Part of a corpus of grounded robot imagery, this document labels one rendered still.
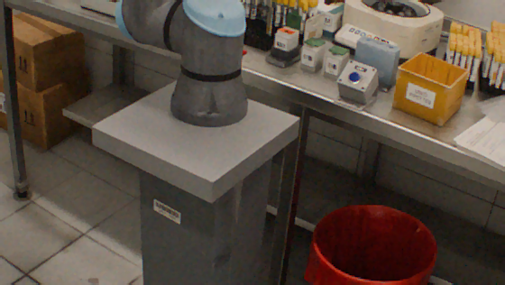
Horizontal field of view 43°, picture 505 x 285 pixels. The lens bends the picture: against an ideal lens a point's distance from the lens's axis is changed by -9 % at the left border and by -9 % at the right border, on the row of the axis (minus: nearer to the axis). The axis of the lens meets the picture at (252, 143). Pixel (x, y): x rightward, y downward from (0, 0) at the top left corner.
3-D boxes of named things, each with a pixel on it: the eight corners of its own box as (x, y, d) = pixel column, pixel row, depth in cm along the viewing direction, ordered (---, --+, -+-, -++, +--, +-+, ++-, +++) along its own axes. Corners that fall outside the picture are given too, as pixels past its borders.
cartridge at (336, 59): (323, 75, 162) (325, 50, 159) (332, 69, 166) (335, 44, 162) (337, 80, 161) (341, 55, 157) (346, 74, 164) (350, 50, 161)
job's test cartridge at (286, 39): (272, 54, 167) (275, 31, 164) (283, 49, 170) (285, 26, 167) (287, 59, 165) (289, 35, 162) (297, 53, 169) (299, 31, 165)
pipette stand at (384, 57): (349, 79, 162) (354, 41, 157) (360, 69, 167) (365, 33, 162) (386, 92, 158) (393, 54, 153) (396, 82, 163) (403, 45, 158)
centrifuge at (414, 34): (320, 41, 181) (325, -1, 174) (379, 20, 200) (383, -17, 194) (395, 74, 168) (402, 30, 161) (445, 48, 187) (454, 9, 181)
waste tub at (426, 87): (390, 106, 152) (397, 67, 147) (413, 88, 161) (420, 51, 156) (441, 128, 145) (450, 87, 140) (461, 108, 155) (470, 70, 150)
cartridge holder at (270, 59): (264, 61, 166) (266, 48, 165) (284, 50, 173) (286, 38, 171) (283, 68, 164) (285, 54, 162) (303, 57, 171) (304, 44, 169)
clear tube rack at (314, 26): (238, 25, 186) (241, 1, 182) (259, 16, 193) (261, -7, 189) (304, 46, 177) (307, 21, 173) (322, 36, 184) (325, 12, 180)
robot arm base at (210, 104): (207, 135, 126) (210, 87, 121) (154, 105, 135) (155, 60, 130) (263, 110, 136) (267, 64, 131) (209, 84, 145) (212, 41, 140)
